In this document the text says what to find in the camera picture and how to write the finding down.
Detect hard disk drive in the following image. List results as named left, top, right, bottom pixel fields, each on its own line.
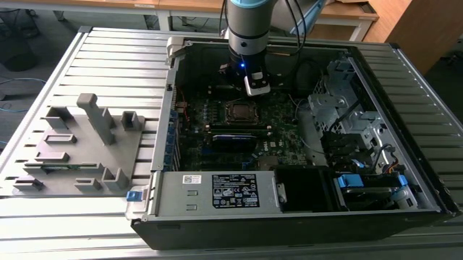
left=342, top=186, right=395, bottom=211

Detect black waste bin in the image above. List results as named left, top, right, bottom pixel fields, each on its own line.
left=2, top=40, right=40, bottom=73

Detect black cable loop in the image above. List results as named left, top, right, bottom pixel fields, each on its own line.
left=294, top=58, right=323, bottom=94

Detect green motherboard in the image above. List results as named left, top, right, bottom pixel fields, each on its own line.
left=173, top=89, right=319, bottom=172

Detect silver green CPU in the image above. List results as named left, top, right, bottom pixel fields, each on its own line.
left=234, top=104, right=255, bottom=120

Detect grey power supply unit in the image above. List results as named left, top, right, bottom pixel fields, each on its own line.
left=147, top=170, right=282, bottom=217

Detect grey parts rack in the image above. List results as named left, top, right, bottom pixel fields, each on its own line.
left=11, top=93, right=149, bottom=196

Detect black PC case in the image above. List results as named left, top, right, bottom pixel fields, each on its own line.
left=125, top=35, right=462, bottom=251

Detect silver metal drive cage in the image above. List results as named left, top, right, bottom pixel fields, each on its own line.
left=307, top=59, right=399, bottom=163

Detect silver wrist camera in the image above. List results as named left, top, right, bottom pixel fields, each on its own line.
left=245, top=71, right=271, bottom=96

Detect coloured wire bundle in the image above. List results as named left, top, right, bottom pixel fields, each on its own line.
left=385, top=159, right=402, bottom=174

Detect green RAM stick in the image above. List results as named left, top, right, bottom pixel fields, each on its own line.
left=42, top=164, right=83, bottom=171

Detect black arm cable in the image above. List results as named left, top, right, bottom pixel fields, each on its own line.
left=286, top=0, right=310, bottom=54

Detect black graphics card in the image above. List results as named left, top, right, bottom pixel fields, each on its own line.
left=211, top=133, right=259, bottom=154

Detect wooden desk white legs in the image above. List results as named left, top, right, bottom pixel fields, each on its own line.
left=0, top=0, right=226, bottom=32
left=311, top=0, right=381, bottom=42

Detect grey plastic case latch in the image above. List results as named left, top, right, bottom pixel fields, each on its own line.
left=166, top=37, right=186, bottom=65

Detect wooden cabinet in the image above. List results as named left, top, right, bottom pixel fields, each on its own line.
left=363, top=0, right=463, bottom=75

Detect CPU socket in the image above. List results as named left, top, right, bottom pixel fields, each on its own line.
left=223, top=100, right=265, bottom=127

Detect blue floor cable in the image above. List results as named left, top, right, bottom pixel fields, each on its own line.
left=0, top=77, right=47, bottom=113

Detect blue disk carrier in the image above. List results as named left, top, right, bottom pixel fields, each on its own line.
left=334, top=173, right=365, bottom=189

